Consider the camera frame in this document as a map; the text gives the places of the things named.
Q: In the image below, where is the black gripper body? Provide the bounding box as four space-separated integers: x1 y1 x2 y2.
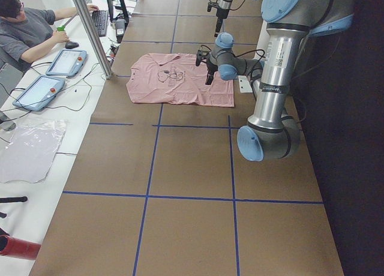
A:
207 0 232 25
195 49 218 75

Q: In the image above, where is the pink snoopy t-shirt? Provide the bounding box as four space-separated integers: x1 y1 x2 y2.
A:
126 53 235 107

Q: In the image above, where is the black keyboard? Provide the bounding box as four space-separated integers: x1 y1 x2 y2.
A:
91 10 109 37

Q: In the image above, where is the black computer mouse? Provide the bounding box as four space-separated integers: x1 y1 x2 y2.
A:
65 41 79 49

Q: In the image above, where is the upper teach pendant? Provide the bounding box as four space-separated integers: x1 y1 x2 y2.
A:
46 49 88 77

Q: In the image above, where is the teach pendant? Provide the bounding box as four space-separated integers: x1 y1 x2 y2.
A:
46 49 88 77
13 76 65 112

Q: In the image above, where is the lower teach pendant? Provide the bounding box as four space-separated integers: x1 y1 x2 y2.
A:
13 76 65 112

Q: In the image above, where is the seated person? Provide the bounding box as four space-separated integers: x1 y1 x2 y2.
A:
0 0 100 76

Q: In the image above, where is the clear plastic bag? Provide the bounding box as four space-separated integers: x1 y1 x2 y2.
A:
1 118 67 184

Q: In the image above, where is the black tripod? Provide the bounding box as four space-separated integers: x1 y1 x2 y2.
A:
1 196 28 219

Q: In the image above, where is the red cylinder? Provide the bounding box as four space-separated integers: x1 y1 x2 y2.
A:
1 235 41 260

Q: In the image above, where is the aluminium frame post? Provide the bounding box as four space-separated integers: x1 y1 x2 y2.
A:
73 0 113 79

